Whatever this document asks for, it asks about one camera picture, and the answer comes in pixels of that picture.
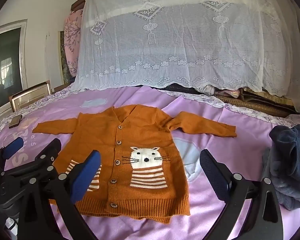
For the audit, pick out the grey fleece garment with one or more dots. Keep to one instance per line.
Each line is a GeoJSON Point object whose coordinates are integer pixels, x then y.
{"type": "Point", "coordinates": [285, 195]}

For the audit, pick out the white lace cover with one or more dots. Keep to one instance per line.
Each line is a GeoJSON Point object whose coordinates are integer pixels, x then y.
{"type": "Point", "coordinates": [177, 42]}

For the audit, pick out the white framed window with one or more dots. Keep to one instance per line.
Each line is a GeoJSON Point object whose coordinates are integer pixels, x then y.
{"type": "Point", "coordinates": [7, 62]}

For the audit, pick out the pink floral quilt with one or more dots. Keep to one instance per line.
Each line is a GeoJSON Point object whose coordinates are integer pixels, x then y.
{"type": "Point", "coordinates": [71, 37]}

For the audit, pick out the brown phone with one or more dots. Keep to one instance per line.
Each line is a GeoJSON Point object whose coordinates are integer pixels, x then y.
{"type": "Point", "coordinates": [15, 121]}

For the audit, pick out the dark wooden board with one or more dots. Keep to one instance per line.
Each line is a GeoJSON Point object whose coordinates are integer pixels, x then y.
{"type": "Point", "coordinates": [77, 3]}

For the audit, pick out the wooden picture frame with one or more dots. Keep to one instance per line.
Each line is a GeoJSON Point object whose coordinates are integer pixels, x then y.
{"type": "Point", "coordinates": [32, 95]}

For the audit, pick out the purple floral bed sheet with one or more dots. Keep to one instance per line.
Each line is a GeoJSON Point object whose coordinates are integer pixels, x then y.
{"type": "Point", "coordinates": [240, 110]}

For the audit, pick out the dark wall picture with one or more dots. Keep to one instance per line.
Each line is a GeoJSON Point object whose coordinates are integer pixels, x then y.
{"type": "Point", "coordinates": [62, 60]}

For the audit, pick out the dark blue garment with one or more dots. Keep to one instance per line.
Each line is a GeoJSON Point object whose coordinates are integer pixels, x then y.
{"type": "Point", "coordinates": [290, 150]}

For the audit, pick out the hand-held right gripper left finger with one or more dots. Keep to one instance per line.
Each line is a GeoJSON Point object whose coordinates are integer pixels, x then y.
{"type": "Point", "coordinates": [86, 177]}

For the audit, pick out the pale pink garment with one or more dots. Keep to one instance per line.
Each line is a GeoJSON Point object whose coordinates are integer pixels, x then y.
{"type": "Point", "coordinates": [211, 90]}

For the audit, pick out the orange knitted cat cardigan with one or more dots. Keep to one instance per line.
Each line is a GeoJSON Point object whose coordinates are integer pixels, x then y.
{"type": "Point", "coordinates": [102, 135]}

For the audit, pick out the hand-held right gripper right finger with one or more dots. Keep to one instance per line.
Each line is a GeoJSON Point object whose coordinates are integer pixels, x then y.
{"type": "Point", "coordinates": [215, 177]}

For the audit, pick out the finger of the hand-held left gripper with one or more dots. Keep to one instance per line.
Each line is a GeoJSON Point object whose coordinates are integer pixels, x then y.
{"type": "Point", "coordinates": [48, 152]}
{"type": "Point", "coordinates": [15, 147]}

